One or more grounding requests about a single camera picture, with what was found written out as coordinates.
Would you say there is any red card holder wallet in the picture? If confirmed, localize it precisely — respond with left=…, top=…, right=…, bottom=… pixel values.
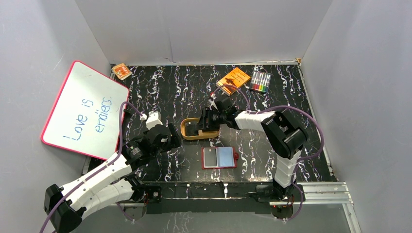
left=201, top=147, right=239, bottom=169

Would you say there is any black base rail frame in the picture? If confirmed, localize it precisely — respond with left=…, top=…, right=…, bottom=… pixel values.
left=116, top=182, right=353, bottom=222

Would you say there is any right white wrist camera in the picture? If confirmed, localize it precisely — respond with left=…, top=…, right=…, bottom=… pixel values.
left=208, top=93, right=219, bottom=110

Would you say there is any pink framed whiteboard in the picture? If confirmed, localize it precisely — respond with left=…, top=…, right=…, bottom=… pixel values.
left=40, top=61, right=130, bottom=160

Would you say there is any pack of coloured markers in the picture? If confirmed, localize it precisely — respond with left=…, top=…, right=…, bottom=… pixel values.
left=249, top=71, right=272, bottom=93

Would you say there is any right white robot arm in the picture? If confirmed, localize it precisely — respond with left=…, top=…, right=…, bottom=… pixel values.
left=196, top=96, right=309, bottom=201

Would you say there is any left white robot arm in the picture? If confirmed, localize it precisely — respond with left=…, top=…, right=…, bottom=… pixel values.
left=44, top=123, right=181, bottom=233

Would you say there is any stack of black credit cards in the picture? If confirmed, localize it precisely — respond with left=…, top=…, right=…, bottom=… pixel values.
left=185, top=121, right=199, bottom=136

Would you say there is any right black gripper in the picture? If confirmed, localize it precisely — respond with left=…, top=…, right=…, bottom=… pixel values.
left=194, top=107, right=226, bottom=132

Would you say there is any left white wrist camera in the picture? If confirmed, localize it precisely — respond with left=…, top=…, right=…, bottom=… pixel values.
left=140, top=111, right=163, bottom=130

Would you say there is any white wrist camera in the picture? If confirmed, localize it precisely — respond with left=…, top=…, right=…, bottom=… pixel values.
left=208, top=93, right=219, bottom=110
left=140, top=111, right=163, bottom=130

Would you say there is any orange oval tray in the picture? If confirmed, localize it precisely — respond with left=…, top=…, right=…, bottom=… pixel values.
left=180, top=118, right=220, bottom=141

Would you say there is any orange book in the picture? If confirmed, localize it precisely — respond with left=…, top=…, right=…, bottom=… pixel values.
left=216, top=67, right=251, bottom=96

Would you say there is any small orange card box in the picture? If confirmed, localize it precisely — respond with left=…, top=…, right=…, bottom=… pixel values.
left=112, top=63, right=132, bottom=80

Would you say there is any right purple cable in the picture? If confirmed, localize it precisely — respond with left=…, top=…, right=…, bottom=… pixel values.
left=209, top=84, right=325, bottom=222

